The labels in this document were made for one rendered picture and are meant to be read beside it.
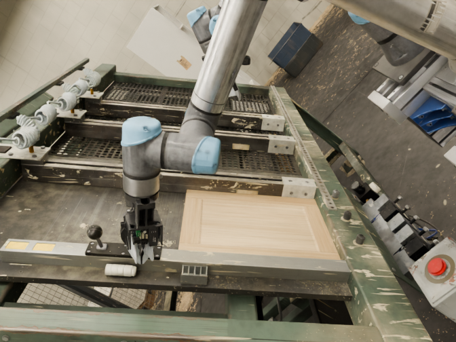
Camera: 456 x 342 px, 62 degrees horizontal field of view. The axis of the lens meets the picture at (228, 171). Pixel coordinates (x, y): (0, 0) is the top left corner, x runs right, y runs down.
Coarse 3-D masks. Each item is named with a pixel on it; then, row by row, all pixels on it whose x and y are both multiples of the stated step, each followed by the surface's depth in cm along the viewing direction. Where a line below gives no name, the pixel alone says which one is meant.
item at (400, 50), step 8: (384, 40) 115; (392, 40) 114; (400, 40) 113; (408, 40) 112; (384, 48) 118; (392, 48) 116; (400, 48) 114; (408, 48) 113; (416, 48) 113; (392, 56) 118; (400, 56) 117; (408, 56) 114; (392, 64) 121; (400, 64) 118
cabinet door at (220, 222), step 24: (192, 192) 140; (216, 192) 141; (192, 216) 126; (216, 216) 128; (240, 216) 129; (264, 216) 131; (288, 216) 132; (312, 216) 133; (192, 240) 115; (216, 240) 116; (240, 240) 117; (264, 240) 119; (288, 240) 120; (312, 240) 121
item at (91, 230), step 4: (88, 228) 93; (92, 228) 93; (96, 228) 93; (100, 228) 94; (88, 232) 93; (92, 232) 92; (96, 232) 93; (100, 232) 94; (88, 236) 93; (92, 236) 93; (96, 236) 93; (100, 236) 94; (96, 240) 98; (100, 240) 99; (100, 244) 100; (104, 244) 103; (96, 248) 102; (100, 248) 102; (104, 248) 102
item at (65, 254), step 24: (24, 240) 104; (48, 264) 102; (72, 264) 102; (96, 264) 102; (120, 264) 103; (144, 264) 103; (168, 264) 103; (192, 264) 103; (216, 264) 103; (240, 264) 104; (264, 264) 105; (288, 264) 106; (312, 264) 107; (336, 264) 108
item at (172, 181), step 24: (24, 120) 130; (0, 144) 139; (24, 168) 136; (48, 168) 136; (72, 168) 136; (96, 168) 137; (120, 168) 141; (264, 192) 143; (288, 192) 143; (312, 192) 143
